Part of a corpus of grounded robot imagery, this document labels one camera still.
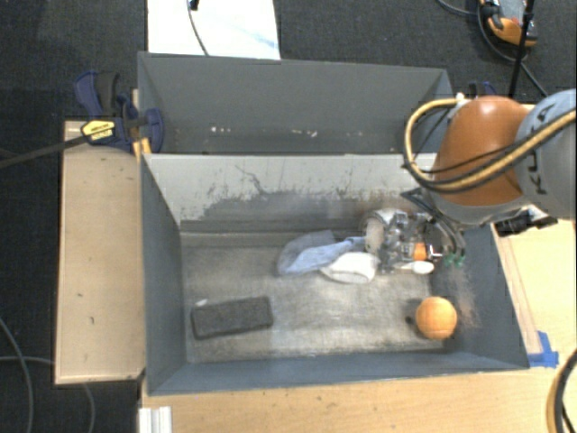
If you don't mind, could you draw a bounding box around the beige and silver round object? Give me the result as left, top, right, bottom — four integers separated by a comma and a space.
362, 208, 389, 253

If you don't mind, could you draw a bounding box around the white cloth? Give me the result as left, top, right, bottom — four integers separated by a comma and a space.
318, 252, 382, 285

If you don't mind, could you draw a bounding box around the orange ball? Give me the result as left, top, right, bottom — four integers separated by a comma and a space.
414, 296, 459, 341

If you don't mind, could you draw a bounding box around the pale blue cloth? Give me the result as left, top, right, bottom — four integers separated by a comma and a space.
276, 229, 367, 277

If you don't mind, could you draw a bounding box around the grey metal bin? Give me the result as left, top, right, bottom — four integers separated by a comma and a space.
136, 51, 531, 397

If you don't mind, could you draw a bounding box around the dark grey sponge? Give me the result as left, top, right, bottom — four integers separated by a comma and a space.
189, 295, 275, 341

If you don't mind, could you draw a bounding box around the pale wood flat board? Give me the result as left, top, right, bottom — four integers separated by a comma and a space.
54, 120, 147, 385

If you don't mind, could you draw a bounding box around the black cylinder on white bracket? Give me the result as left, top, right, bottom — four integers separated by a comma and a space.
494, 209, 549, 236

